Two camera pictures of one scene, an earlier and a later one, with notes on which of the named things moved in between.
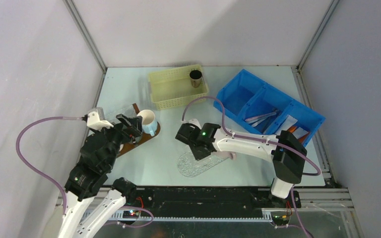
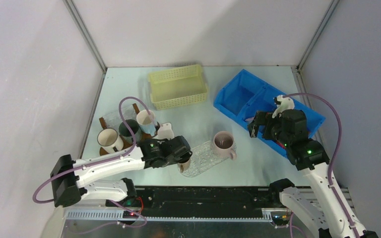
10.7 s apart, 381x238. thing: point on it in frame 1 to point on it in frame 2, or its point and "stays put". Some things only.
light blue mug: [149, 121] stays put
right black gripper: [199, 155] to [253, 126]
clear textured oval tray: [188, 166] stays put
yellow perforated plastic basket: [173, 88] stays put
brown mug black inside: [196, 76] to [184, 166]
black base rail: [211, 200] stays put
